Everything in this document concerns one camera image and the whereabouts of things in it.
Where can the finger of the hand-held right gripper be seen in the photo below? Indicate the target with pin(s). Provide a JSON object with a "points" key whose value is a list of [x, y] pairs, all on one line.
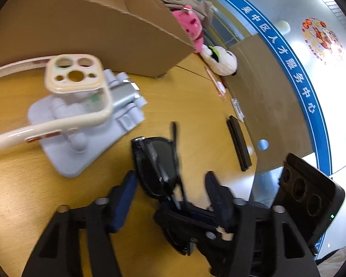
{"points": [[178, 219], [219, 256]]}

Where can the small white packet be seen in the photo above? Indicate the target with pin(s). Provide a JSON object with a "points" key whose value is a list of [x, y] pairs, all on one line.
{"points": [[238, 109]]}

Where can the blue round sticker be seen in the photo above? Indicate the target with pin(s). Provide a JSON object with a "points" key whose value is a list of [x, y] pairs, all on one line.
{"points": [[263, 144]]}

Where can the black rectangular bar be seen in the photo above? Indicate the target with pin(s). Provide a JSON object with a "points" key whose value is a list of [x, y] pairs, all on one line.
{"points": [[239, 145]]}

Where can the silver charger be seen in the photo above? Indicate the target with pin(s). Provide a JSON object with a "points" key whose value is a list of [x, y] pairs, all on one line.
{"points": [[122, 95]]}

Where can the red round window sticker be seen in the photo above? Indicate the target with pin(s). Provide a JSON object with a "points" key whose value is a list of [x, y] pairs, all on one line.
{"points": [[323, 40]]}

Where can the pink strawberry plush toy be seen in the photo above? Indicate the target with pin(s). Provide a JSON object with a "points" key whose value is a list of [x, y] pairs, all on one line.
{"points": [[187, 23]]}

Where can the torn cardboard box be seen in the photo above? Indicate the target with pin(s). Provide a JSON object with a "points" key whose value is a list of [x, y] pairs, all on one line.
{"points": [[89, 34]]}

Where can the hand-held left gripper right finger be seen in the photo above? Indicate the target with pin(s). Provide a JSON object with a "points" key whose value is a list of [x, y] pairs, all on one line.
{"points": [[219, 202]]}

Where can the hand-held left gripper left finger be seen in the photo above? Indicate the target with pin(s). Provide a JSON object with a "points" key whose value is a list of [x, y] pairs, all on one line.
{"points": [[124, 199]]}

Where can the blue wall banner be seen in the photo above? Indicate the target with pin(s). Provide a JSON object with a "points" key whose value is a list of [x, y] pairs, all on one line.
{"points": [[288, 60]]}

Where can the brown wooden panel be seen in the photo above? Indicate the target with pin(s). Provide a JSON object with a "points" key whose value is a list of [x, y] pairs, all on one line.
{"points": [[265, 92]]}

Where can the cream phone case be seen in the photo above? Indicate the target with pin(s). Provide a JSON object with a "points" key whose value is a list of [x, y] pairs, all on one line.
{"points": [[50, 84]]}

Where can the white panda plush toy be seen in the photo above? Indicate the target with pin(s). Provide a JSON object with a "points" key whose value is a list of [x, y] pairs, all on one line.
{"points": [[222, 62]]}

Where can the black sunglasses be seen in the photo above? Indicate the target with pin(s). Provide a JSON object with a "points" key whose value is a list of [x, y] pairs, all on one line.
{"points": [[155, 161]]}

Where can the white plastic tray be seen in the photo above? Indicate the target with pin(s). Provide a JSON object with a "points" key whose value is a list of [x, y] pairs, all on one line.
{"points": [[69, 161]]}

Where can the beige cloth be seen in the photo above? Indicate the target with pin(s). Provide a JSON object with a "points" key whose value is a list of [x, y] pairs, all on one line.
{"points": [[203, 8]]}

